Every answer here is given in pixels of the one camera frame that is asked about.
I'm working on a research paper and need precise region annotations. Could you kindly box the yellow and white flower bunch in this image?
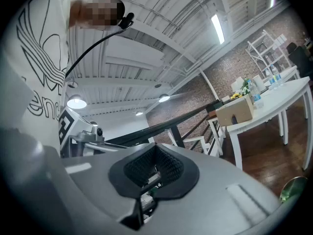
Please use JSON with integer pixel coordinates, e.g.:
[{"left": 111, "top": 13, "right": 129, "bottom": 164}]
[{"left": 230, "top": 78, "right": 253, "bottom": 100}]

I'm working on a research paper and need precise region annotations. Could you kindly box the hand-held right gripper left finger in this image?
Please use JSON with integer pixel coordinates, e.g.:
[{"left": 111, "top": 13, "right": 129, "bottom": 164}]
[{"left": 0, "top": 128, "right": 157, "bottom": 235}]

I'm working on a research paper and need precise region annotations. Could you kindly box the fluorescent tube ceiling light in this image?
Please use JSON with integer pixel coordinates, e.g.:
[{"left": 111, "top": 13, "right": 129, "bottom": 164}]
[{"left": 210, "top": 13, "right": 226, "bottom": 45}]

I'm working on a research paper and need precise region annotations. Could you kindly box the long white table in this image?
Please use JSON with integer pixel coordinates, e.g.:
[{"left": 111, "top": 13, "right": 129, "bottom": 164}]
[{"left": 225, "top": 76, "right": 312, "bottom": 171}]

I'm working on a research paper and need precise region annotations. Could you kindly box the black stair railing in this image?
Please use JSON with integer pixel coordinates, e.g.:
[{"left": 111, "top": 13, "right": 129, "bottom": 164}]
[{"left": 104, "top": 99, "right": 224, "bottom": 157}]

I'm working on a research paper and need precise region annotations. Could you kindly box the white metal shelf rack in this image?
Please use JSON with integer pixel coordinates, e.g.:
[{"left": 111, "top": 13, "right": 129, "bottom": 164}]
[{"left": 246, "top": 29, "right": 294, "bottom": 78}]

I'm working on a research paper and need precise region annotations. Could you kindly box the person's head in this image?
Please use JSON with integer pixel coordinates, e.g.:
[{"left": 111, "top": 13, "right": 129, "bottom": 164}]
[{"left": 69, "top": 0, "right": 126, "bottom": 31}]

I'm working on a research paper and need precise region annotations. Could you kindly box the person's white printed t-shirt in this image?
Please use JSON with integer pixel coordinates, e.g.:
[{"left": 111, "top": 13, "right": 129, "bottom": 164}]
[{"left": 0, "top": 0, "right": 72, "bottom": 154}]

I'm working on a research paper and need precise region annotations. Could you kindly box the black head camera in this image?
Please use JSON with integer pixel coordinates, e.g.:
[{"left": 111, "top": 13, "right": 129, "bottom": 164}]
[{"left": 116, "top": 12, "right": 135, "bottom": 29}]

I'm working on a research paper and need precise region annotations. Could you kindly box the large white pendant lamp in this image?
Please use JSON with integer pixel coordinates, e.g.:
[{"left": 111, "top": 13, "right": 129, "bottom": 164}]
[{"left": 67, "top": 94, "right": 88, "bottom": 109}]

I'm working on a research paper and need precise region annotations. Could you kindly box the cardboard box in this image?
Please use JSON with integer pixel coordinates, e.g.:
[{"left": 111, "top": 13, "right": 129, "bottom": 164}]
[{"left": 215, "top": 94, "right": 255, "bottom": 127}]

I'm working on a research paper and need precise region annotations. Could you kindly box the small white side table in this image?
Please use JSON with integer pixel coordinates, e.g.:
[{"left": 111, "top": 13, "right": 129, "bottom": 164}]
[{"left": 207, "top": 116, "right": 227, "bottom": 157}]

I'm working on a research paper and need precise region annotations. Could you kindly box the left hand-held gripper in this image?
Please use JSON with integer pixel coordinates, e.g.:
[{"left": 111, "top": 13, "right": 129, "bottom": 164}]
[{"left": 58, "top": 106, "right": 130, "bottom": 159}]

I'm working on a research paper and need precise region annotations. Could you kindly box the clear water bottle blue label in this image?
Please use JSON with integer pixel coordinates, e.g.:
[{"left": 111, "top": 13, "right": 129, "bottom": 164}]
[
  {"left": 268, "top": 64, "right": 284, "bottom": 91},
  {"left": 246, "top": 79, "right": 265, "bottom": 110}
]

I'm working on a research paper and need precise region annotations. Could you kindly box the white bench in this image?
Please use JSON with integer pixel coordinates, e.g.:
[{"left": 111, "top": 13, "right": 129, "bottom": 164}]
[{"left": 167, "top": 128, "right": 211, "bottom": 154}]

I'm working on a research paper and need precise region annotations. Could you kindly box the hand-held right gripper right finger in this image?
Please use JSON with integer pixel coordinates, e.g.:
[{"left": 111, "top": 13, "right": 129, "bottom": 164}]
[{"left": 140, "top": 142, "right": 282, "bottom": 235}]

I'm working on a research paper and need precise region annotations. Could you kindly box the white table behind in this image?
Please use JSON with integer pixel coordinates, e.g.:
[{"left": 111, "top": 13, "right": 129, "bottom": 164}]
[{"left": 264, "top": 66, "right": 302, "bottom": 83}]

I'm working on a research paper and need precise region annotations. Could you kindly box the black camera cable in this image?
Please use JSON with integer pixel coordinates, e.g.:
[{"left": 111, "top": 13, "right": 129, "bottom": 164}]
[{"left": 64, "top": 21, "right": 134, "bottom": 79}]

